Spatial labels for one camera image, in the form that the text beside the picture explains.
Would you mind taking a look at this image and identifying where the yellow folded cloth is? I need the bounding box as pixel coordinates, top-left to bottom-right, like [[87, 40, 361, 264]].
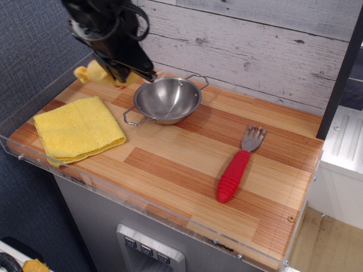
[[33, 96, 126, 168]]

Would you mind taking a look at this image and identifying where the white side cabinet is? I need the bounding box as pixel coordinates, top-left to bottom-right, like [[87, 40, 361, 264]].
[[307, 106, 362, 229]]

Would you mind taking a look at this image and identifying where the yellow plush mango toy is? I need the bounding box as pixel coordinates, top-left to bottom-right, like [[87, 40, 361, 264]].
[[73, 60, 140, 89]]

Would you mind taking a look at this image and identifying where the black cable loop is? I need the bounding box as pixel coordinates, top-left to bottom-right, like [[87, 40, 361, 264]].
[[113, 0, 150, 42]]

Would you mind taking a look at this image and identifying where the black vertical post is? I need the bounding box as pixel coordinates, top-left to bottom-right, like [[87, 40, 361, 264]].
[[316, 7, 362, 140]]

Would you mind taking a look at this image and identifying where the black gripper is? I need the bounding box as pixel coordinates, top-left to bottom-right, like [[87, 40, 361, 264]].
[[69, 18, 157, 83]]

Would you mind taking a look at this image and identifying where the silver dispenser button panel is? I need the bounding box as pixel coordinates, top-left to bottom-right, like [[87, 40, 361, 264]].
[[116, 223, 187, 271]]

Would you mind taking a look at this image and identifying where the steel pan with handles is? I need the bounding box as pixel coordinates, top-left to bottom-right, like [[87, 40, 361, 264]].
[[123, 74, 209, 126]]

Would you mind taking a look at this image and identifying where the grey toy fridge cabinet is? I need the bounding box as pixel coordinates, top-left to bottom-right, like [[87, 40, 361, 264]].
[[56, 176, 258, 271]]

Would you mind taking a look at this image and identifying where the clear acrylic table guard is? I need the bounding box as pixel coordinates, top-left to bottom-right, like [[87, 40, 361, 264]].
[[0, 50, 324, 272]]

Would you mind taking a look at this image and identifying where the yellow object bottom left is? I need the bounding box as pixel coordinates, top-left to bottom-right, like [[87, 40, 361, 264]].
[[22, 259, 50, 272]]

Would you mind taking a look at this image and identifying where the red handled metal fork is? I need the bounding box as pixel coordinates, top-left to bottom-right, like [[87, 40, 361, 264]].
[[217, 125, 267, 203]]

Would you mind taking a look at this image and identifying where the black corrugated hose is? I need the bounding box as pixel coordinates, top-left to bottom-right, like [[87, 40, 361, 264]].
[[0, 252, 23, 272]]

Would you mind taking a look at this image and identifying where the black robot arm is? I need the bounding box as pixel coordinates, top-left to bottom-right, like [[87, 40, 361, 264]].
[[62, 1, 157, 83]]

